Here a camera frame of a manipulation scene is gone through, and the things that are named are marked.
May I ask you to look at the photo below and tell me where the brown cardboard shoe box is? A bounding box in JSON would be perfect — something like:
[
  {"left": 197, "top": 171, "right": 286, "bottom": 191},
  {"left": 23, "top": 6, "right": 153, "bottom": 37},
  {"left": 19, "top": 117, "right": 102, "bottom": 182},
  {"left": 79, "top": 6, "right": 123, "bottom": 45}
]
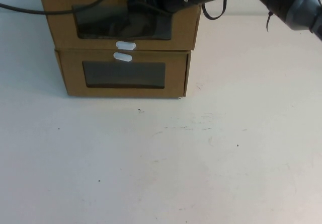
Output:
[{"left": 54, "top": 48, "right": 192, "bottom": 99}]

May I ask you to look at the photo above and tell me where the black zip tie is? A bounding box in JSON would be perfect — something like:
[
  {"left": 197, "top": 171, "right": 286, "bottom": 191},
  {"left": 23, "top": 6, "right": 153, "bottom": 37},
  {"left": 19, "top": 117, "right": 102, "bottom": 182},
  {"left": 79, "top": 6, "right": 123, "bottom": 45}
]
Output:
[{"left": 264, "top": 11, "right": 274, "bottom": 33}]

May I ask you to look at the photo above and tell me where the black cable loop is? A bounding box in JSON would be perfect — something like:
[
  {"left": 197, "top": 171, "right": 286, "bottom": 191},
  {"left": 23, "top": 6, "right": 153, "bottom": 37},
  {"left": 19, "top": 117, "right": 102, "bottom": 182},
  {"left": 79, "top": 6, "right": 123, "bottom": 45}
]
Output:
[{"left": 202, "top": 0, "right": 228, "bottom": 21}]

